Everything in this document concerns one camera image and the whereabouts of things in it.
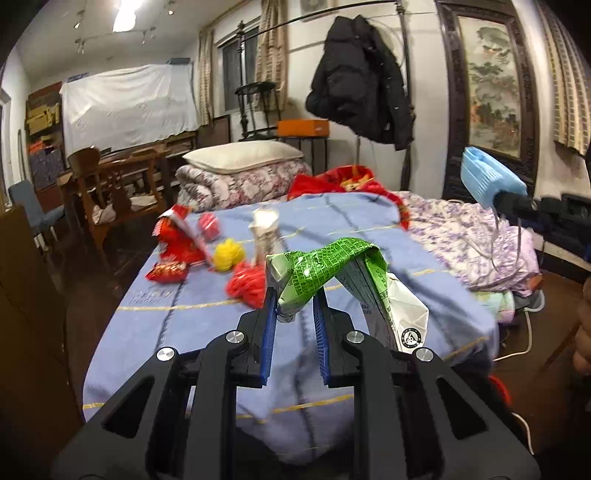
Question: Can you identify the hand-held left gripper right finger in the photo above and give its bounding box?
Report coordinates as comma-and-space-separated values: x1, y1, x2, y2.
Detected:
313, 292, 541, 480

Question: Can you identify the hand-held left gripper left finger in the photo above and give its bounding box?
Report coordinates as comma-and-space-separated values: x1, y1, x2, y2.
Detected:
51, 287, 279, 480

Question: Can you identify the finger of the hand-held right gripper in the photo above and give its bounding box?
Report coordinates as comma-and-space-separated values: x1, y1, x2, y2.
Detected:
493, 191, 542, 221

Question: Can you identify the blue face mask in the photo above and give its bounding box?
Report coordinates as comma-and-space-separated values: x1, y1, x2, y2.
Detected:
460, 147, 528, 269

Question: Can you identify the green snack packet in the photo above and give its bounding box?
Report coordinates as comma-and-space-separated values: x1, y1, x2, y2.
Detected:
265, 237, 430, 357

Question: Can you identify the yellow foam fruit net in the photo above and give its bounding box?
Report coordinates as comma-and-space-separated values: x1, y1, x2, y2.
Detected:
214, 240, 246, 274

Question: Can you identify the person's right hand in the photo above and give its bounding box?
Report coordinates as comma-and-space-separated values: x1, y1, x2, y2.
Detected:
573, 277, 591, 374

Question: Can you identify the red foam fruit net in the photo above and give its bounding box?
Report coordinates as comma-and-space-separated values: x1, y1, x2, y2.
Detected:
226, 262, 269, 308

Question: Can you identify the purple floral sheet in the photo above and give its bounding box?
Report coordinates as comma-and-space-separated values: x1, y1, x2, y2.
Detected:
397, 191, 542, 292

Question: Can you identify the white plastic bottle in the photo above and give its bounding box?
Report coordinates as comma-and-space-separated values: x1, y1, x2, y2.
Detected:
248, 209, 283, 269

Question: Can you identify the light blue striped blanket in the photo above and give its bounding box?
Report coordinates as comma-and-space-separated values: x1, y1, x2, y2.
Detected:
83, 193, 502, 464

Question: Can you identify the framed landscape painting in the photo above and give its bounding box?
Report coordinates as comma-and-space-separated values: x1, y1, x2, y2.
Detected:
436, 0, 542, 200

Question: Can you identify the small red wrapper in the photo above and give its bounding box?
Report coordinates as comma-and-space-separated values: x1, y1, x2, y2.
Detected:
146, 261, 191, 284

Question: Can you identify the red ball in clear bag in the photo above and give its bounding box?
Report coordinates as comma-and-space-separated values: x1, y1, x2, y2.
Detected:
198, 212, 221, 241

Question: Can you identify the striped beige curtain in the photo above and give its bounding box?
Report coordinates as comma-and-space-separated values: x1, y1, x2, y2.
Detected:
538, 0, 591, 156

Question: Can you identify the red snack bag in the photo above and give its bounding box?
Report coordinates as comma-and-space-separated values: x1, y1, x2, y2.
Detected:
157, 205, 218, 269

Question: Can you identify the folded floral quilt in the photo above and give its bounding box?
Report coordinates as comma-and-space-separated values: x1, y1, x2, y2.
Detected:
175, 159, 313, 212

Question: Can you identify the red printed blanket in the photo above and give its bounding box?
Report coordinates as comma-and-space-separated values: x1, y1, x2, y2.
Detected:
288, 166, 411, 232

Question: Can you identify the white pillow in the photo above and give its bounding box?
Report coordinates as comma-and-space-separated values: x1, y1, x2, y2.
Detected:
182, 141, 304, 175

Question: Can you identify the black padded jacket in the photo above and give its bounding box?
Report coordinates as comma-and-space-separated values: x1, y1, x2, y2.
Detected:
305, 15, 415, 151

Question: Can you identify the orange box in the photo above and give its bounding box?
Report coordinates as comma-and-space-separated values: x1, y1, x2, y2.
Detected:
277, 119, 330, 138

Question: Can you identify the wooden table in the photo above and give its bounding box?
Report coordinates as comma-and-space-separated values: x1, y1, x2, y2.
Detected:
58, 142, 186, 197

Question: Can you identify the wooden armchair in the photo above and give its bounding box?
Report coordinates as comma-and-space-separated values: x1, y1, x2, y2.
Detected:
67, 148, 168, 252

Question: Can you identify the wooden cabinet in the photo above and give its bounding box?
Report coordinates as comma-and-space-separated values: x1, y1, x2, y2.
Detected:
0, 205, 85, 464

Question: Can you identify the black metal plant stand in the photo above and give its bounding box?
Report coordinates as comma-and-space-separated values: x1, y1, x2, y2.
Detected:
234, 82, 283, 142

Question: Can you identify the window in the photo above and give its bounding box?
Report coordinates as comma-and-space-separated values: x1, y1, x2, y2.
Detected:
222, 30, 260, 112

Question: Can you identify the blue chair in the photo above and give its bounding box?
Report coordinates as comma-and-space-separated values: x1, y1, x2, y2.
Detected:
8, 180, 66, 252

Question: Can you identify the white cover sheet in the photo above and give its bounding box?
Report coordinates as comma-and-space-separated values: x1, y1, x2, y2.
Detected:
60, 63, 200, 151

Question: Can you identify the patterned beige curtain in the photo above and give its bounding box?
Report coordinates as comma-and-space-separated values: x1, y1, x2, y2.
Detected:
198, 28, 216, 126
255, 0, 290, 110

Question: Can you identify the shelf with cardboard boxes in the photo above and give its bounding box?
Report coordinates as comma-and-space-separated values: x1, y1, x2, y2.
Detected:
25, 83, 64, 191

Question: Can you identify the ceiling track light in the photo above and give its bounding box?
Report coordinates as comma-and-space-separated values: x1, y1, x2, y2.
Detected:
74, 0, 178, 54

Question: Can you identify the ceiling lamp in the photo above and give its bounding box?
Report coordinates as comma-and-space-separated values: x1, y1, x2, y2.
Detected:
113, 0, 156, 33

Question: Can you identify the white cable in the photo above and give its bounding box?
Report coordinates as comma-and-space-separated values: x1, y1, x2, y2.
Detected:
494, 308, 536, 366

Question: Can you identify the black metal bed frame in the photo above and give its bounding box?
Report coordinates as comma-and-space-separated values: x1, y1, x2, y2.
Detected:
236, 0, 419, 188

